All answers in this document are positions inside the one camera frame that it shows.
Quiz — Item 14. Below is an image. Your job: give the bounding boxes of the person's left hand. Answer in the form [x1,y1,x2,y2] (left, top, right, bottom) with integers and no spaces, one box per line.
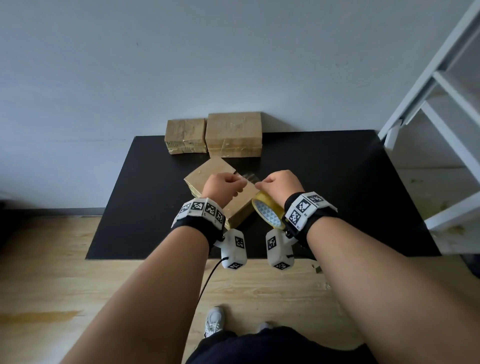
[201,172,248,209]

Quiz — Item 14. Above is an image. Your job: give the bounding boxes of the person's right hand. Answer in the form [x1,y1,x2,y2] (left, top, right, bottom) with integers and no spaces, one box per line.
[254,169,305,209]

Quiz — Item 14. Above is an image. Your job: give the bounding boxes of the wide cardboard box torn flap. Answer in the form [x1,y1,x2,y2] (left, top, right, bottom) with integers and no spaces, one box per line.
[183,156,260,230]

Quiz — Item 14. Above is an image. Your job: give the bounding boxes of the yellow tape roll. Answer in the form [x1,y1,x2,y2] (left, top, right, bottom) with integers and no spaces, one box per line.
[234,170,288,230]

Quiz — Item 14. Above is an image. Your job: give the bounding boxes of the tall cardboard box square hole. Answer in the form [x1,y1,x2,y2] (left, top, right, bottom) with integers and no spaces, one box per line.
[205,111,263,158]

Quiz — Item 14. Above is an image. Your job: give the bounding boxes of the small cardboard box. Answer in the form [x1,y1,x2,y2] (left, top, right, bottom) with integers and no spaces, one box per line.
[164,118,208,155]

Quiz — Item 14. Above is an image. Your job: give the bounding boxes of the person's right forearm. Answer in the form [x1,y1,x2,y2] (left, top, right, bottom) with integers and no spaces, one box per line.
[307,217,480,364]

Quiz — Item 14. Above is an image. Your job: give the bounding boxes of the person's left forearm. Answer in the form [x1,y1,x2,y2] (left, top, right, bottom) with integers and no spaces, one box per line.
[59,226,210,364]

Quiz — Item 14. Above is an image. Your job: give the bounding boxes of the black marker wristband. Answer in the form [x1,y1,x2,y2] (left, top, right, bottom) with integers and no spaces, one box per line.
[171,197,227,248]
[283,191,338,248]

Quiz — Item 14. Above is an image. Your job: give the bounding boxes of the white left sneaker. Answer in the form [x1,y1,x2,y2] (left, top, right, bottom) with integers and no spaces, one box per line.
[203,306,227,338]

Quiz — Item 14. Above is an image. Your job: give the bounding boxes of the black shorts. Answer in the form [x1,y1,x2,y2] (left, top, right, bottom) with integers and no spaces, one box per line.
[185,326,378,364]

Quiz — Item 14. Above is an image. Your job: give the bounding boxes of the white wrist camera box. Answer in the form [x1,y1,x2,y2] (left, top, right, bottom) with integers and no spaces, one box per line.
[265,227,297,271]
[215,228,248,271]

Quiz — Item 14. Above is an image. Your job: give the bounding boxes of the black camera cable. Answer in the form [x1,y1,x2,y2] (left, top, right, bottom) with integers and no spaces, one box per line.
[196,256,230,305]

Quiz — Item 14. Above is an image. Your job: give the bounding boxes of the white metal shelf frame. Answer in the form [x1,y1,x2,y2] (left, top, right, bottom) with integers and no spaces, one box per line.
[377,0,480,256]

